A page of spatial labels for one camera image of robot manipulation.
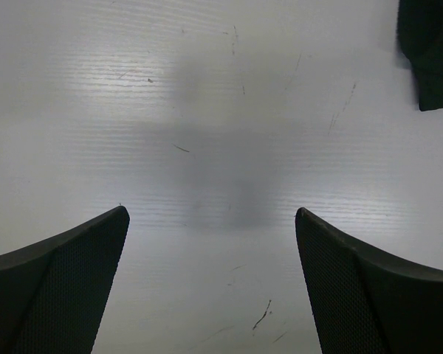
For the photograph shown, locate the black shorts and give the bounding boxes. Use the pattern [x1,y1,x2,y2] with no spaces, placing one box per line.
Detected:
[396,0,443,111]

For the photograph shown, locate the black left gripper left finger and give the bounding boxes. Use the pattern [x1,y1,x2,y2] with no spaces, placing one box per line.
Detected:
[0,206,130,353]

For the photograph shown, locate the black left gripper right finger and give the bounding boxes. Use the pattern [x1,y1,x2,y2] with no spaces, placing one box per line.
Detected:
[295,208,443,353]

